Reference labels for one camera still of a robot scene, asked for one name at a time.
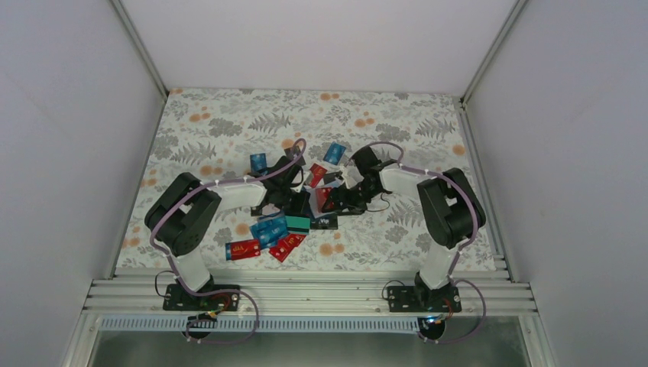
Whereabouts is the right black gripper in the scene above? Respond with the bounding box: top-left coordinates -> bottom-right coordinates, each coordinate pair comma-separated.
322,180 -> 381,216

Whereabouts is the dark blue card holder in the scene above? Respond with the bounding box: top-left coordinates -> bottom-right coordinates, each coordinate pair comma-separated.
307,187 -> 334,219

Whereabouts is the red VIP card gold text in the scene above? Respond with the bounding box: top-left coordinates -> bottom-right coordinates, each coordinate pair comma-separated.
315,187 -> 335,213

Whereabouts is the red VIP card front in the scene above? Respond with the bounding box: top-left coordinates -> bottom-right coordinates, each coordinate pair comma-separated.
269,233 -> 306,262

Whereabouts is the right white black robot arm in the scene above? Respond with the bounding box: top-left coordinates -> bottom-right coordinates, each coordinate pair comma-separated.
320,145 -> 486,311

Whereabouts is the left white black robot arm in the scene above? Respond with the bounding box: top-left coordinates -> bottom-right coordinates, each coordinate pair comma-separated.
144,157 -> 306,310

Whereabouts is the small black LOGO card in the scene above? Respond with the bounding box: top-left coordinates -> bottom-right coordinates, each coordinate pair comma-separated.
310,213 -> 339,230

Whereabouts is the blue card upper left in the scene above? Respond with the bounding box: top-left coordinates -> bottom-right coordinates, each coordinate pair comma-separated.
249,153 -> 267,174

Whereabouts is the teal green card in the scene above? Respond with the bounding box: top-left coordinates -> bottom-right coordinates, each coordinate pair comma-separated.
285,216 -> 311,235

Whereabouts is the red card centre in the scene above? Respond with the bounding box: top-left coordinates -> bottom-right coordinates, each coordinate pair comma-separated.
308,164 -> 328,188

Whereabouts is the blue card left pile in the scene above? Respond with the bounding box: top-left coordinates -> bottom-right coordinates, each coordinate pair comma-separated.
250,213 -> 289,249

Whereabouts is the light blue card far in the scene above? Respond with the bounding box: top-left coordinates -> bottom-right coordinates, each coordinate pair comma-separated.
323,142 -> 346,165

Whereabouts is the red card left pile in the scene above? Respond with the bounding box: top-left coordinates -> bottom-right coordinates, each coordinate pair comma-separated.
230,239 -> 261,261

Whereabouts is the blue card front bottom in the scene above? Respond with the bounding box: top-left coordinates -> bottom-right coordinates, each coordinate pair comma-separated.
225,243 -> 233,261

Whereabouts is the floral patterned table mat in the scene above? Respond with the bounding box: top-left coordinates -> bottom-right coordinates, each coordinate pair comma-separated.
118,89 -> 470,271

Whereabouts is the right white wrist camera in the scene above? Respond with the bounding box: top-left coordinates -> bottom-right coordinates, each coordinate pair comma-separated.
340,166 -> 358,189

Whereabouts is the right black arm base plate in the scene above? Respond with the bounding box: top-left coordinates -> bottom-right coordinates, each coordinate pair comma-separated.
387,284 -> 462,313

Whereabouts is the perforated grey cable duct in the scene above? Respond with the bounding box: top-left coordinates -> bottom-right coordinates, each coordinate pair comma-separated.
99,315 -> 419,334

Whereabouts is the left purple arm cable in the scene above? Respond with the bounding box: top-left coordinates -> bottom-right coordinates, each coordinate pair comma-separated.
149,138 -> 308,347

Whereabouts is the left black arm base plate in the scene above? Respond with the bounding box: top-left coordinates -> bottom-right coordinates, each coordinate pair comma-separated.
162,284 -> 241,312

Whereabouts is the aluminium mounting rail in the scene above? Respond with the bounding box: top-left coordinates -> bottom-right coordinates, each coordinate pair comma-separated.
83,257 -> 538,317

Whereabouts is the aluminium corner frame post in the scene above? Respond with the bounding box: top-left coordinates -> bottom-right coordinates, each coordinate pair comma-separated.
109,0 -> 168,100

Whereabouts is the right aluminium frame post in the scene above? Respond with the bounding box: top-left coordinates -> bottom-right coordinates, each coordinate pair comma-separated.
460,0 -> 530,108

